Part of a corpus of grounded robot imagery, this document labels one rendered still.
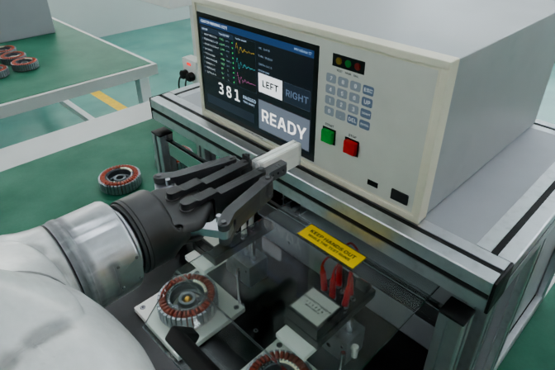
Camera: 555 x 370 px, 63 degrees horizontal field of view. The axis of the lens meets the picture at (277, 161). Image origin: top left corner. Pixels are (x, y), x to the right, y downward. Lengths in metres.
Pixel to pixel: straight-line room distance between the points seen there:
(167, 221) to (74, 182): 0.99
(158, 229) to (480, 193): 0.43
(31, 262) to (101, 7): 5.29
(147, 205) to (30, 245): 0.10
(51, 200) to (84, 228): 0.94
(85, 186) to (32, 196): 0.13
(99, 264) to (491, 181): 0.52
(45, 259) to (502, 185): 0.56
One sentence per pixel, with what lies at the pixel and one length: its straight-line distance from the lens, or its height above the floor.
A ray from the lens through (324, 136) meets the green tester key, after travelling 0.61.
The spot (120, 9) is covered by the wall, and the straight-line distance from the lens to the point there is 5.71.
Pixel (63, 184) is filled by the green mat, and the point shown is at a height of 0.75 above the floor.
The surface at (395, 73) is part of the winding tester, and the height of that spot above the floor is 1.29.
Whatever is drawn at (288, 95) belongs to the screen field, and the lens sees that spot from 0.64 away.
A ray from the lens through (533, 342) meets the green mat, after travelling 1.02.
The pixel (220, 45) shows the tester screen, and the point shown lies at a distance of 0.73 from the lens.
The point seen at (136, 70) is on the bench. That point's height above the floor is 0.74.
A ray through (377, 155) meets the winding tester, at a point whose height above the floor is 1.18.
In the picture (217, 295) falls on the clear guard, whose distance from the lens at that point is 0.55.
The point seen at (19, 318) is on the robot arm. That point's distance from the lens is 0.25.
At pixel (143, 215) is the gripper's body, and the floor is 1.21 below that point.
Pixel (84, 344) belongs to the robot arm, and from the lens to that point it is 0.24.
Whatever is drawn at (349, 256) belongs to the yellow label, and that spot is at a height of 1.07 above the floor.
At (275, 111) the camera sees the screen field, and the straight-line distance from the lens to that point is 0.67.
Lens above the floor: 1.47
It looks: 31 degrees down
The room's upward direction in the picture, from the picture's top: straight up
